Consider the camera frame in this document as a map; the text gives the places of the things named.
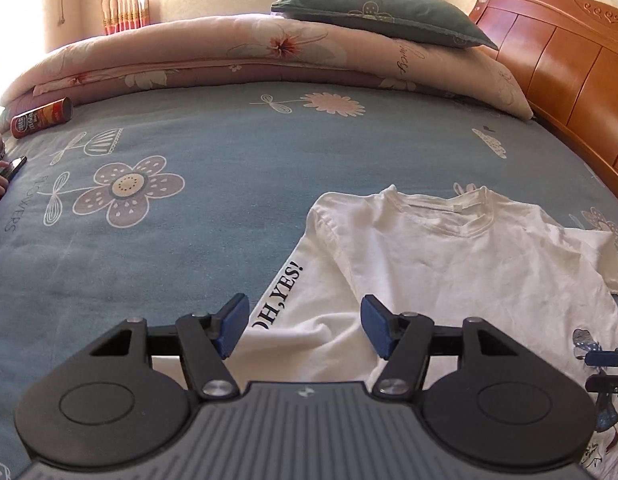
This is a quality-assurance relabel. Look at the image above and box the red chips can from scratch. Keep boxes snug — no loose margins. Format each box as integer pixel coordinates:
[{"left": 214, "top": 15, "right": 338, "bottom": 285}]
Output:
[{"left": 10, "top": 97, "right": 73, "bottom": 140}]

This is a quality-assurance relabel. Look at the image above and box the wooden headboard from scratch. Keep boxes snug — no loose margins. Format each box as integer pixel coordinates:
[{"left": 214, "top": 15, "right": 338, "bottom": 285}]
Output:
[{"left": 468, "top": 0, "right": 618, "bottom": 206}]

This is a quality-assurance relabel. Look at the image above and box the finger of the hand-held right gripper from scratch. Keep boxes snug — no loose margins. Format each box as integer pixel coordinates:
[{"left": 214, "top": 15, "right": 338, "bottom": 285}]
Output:
[
  {"left": 584, "top": 342, "right": 618, "bottom": 367},
  {"left": 586, "top": 374, "right": 618, "bottom": 395}
]

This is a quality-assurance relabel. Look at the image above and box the green pillow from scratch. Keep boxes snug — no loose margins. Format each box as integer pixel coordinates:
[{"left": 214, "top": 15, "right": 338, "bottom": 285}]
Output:
[{"left": 270, "top": 0, "right": 500, "bottom": 52}]

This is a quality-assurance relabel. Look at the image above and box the white printed t-shirt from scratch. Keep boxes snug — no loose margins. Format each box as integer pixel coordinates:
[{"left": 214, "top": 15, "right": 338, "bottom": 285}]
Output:
[{"left": 229, "top": 185, "right": 618, "bottom": 480}]

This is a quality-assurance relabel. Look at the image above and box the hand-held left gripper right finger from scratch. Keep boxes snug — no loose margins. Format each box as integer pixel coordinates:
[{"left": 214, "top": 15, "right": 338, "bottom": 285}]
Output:
[{"left": 360, "top": 294, "right": 530, "bottom": 402}]

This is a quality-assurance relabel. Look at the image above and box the pink floral quilt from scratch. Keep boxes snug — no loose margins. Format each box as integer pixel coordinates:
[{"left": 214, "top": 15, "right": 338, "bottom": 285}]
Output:
[{"left": 0, "top": 12, "right": 534, "bottom": 121}]

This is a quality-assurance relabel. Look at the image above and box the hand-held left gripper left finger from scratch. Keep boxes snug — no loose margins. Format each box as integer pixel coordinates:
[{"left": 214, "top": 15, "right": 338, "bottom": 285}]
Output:
[{"left": 89, "top": 292, "right": 251, "bottom": 401}]

